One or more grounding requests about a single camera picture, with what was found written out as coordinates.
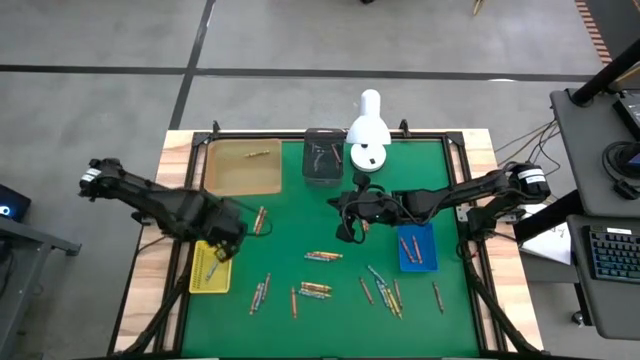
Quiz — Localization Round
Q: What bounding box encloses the black slanted pole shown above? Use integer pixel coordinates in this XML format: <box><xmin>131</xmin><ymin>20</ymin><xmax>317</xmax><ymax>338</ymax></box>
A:
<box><xmin>513</xmin><ymin>189</ymin><xmax>584</xmax><ymax>245</ymax></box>
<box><xmin>571</xmin><ymin>37</ymin><xmax>640</xmax><ymax>107</ymax></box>

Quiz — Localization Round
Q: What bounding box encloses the black left camera cable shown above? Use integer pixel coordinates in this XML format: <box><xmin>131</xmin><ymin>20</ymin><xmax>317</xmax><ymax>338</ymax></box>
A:
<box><xmin>239</xmin><ymin>199</ymin><xmax>275</xmax><ymax>239</ymax></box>

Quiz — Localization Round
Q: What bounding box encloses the yellow plastic basket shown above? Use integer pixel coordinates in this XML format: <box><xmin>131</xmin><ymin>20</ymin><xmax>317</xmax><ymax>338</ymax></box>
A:
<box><xmin>188</xmin><ymin>239</ymin><xmax>234</xmax><ymax>295</ymax></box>

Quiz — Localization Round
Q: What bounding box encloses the black computer with blue light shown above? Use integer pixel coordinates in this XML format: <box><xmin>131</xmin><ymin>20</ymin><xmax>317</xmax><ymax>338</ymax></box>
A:
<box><xmin>0</xmin><ymin>183</ymin><xmax>32</xmax><ymax>224</ymax></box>

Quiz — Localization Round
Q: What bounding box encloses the orange translucent plastic bin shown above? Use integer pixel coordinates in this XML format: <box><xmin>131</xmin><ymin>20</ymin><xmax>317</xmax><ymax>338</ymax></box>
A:
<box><xmin>203</xmin><ymin>138</ymin><xmax>284</xmax><ymax>197</ymax></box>

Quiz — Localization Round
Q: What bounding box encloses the black metal table frame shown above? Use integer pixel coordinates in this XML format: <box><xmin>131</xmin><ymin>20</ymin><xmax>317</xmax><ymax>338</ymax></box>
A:
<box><xmin>110</xmin><ymin>118</ymin><xmax>544</xmax><ymax>360</ymax></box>

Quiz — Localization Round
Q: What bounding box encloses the black backlit keyboard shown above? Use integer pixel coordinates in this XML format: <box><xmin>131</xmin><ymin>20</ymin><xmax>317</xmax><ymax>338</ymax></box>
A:
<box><xmin>588</xmin><ymin>226</ymin><xmax>640</xmax><ymax>285</ymax></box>

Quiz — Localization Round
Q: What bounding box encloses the blue plastic basket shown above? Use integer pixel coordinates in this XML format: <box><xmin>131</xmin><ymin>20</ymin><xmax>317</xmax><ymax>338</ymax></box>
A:
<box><xmin>397</xmin><ymin>223</ymin><xmax>440</xmax><ymax>274</ymax></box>

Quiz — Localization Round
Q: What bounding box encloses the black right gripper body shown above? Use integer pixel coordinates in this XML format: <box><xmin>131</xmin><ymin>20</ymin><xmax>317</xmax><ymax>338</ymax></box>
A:
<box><xmin>347</xmin><ymin>188</ymin><xmax>407</xmax><ymax>226</ymax></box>

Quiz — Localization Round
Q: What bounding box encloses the white paper sheet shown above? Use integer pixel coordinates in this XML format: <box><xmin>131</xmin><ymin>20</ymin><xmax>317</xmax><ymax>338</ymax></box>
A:
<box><xmin>519</xmin><ymin>202</ymin><xmax>574</xmax><ymax>266</ymax></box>

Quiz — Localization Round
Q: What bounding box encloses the grey metal cart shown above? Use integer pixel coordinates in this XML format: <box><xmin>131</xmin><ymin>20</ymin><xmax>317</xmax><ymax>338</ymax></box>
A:
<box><xmin>0</xmin><ymin>215</ymin><xmax>83</xmax><ymax>360</ymax></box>

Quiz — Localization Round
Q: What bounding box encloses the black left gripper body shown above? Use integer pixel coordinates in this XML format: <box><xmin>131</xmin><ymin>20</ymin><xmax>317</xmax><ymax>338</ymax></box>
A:
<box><xmin>199</xmin><ymin>197</ymin><xmax>249</xmax><ymax>249</ymax></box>

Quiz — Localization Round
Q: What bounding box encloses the grey translucent plastic bin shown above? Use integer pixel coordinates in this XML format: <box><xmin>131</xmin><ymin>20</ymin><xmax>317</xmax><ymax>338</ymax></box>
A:
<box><xmin>301</xmin><ymin>127</ymin><xmax>346</xmax><ymax>188</ymax></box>

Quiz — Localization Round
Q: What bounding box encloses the black laptop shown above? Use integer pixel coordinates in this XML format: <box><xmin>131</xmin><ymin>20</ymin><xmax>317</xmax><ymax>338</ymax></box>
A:
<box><xmin>613</xmin><ymin>89</ymin><xmax>640</xmax><ymax>142</ymax></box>

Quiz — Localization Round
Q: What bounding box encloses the white desk lamp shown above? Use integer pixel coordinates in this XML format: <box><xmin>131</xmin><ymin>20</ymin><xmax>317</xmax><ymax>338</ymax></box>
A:
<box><xmin>345</xmin><ymin>88</ymin><xmax>393</xmax><ymax>174</ymax></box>

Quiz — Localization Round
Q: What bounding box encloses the green table mat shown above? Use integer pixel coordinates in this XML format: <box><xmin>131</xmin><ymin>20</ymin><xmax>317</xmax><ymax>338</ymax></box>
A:
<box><xmin>180</xmin><ymin>139</ymin><xmax>481</xmax><ymax>359</ymax></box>

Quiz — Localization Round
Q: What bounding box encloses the black coiled headset cable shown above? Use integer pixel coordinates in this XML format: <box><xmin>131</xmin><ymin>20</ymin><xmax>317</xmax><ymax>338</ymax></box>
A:
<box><xmin>601</xmin><ymin>140</ymin><xmax>640</xmax><ymax>201</ymax></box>

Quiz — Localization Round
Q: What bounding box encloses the grey desk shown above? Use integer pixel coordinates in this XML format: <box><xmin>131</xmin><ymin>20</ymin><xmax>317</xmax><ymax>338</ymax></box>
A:
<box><xmin>566</xmin><ymin>213</ymin><xmax>640</xmax><ymax>342</ymax></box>
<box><xmin>549</xmin><ymin>87</ymin><xmax>640</xmax><ymax>219</ymax></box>

